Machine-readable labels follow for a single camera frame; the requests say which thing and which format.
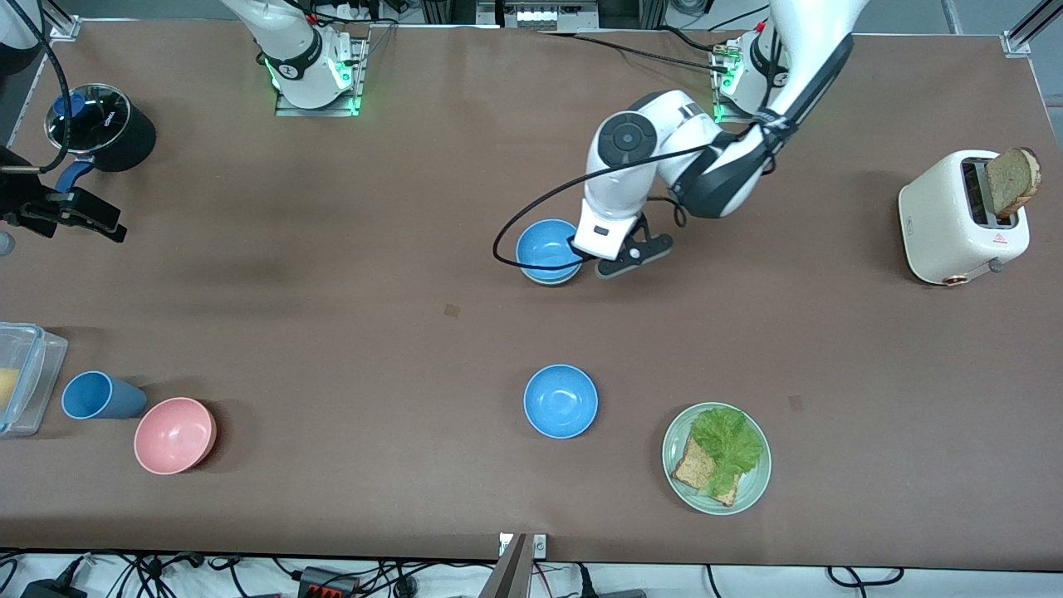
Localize clear container with blue seal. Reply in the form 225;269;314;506
0;322;69;439

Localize black floor cable loop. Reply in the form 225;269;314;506
826;566;906;588

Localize black cable on table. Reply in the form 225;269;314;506
540;30;733;72

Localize pink plastic bowl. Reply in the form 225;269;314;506
134;397;218;476

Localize blue plastic bowl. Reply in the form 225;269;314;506
523;364;599;439
515;218;584;283

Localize white toaster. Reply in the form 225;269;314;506
898;149;1031;287

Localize grey camera pole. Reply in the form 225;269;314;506
482;533;532;598

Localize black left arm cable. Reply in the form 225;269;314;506
492;125;786;272

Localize aluminium frame profile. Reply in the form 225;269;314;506
42;0;81;42
1002;0;1063;57

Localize white table edge bracket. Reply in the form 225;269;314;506
498;533;549;559

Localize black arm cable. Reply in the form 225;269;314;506
4;0;72;175
492;125;786;272

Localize brown bread slice in toaster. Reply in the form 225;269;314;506
986;147;1041;220

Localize blue plastic cup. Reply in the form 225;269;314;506
61;370;149;421

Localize brown bread slice on plate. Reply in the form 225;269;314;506
671;436;740;507

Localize glass pot lid blue knob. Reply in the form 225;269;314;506
46;83;132;155

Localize grey control box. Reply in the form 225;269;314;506
478;0;599;32

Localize black pot with blue handle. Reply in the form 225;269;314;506
46;83;157;196

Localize black power strip red switches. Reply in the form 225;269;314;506
296;566;360;598

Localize green lettuce leaf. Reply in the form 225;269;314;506
691;407;765;498

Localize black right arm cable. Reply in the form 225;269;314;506
4;0;72;175

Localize green plate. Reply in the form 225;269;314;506
662;402;772;515

